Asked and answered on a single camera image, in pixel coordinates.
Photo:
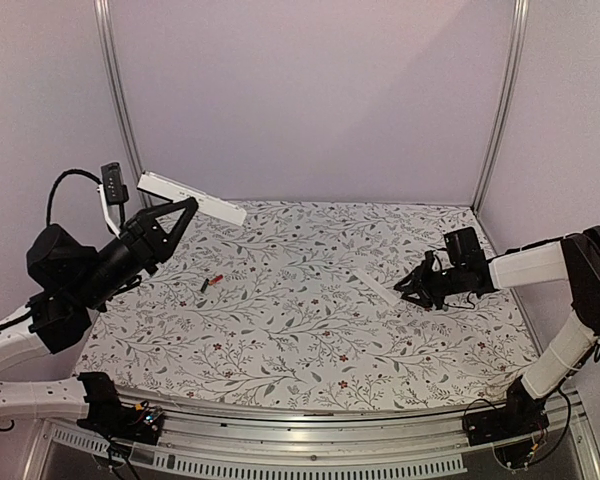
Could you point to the white remote control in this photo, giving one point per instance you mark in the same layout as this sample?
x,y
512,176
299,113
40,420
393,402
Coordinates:
x,y
167,189

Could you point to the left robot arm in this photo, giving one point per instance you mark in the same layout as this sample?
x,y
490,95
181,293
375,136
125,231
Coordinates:
x,y
76,281

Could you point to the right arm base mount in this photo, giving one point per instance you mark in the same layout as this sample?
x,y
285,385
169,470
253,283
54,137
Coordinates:
x,y
520,415

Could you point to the red battery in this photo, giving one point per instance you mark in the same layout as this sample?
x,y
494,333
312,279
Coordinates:
x,y
215,280

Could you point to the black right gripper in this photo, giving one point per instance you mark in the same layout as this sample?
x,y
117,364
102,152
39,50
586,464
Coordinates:
x,y
420,278

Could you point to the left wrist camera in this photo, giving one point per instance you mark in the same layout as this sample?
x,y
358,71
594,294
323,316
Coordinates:
x,y
114,188

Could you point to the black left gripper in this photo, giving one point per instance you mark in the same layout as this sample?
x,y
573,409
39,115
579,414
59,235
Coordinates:
x,y
152,244

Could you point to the floral patterned table mat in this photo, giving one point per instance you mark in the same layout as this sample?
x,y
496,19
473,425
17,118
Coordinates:
x,y
290,326

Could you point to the left aluminium corner post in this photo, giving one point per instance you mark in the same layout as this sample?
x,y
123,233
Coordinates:
x,y
104,23

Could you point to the white remote battery cover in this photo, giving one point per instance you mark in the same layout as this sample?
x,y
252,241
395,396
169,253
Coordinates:
x,y
376,287

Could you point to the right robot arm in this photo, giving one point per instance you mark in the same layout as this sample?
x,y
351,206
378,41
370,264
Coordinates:
x,y
556,281

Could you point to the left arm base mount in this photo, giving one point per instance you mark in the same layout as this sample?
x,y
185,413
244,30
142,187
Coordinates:
x,y
111,419

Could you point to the right aluminium corner post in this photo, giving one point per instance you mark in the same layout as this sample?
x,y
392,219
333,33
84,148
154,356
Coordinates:
x,y
505,99

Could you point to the aluminium corner post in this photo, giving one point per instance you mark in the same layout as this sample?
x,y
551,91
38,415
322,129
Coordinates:
x,y
505,99
104,23

